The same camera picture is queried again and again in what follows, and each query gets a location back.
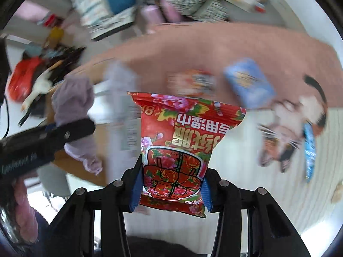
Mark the long blue snack packet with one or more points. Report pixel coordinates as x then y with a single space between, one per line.
310 150

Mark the lavender fuzzy cloth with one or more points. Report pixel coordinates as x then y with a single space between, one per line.
76 120

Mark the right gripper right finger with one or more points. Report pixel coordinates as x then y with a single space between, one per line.
222 197

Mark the blue tissue pack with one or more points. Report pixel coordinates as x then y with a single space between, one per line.
249 83

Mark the red plastic bag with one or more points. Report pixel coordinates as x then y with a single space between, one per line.
21 82

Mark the orange panda snack bag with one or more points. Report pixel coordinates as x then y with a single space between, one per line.
192 83

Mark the plaid blue bedding pile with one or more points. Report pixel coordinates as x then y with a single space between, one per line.
103 18

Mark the patterned tote bag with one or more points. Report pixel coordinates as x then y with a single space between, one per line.
209 11

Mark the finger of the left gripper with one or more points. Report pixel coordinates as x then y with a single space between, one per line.
72 132

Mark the pink suitcase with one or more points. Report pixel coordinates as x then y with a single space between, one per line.
157 12

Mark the left hand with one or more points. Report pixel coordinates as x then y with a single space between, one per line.
25 215

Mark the white goose plush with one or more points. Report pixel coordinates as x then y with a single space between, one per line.
42 86

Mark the cardboard box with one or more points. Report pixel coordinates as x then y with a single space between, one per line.
99 93

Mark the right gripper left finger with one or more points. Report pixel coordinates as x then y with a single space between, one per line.
120 197

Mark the red floral wipes pack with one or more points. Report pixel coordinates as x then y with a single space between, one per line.
178 135

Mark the pink cat rug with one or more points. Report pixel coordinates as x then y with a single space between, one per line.
290 141

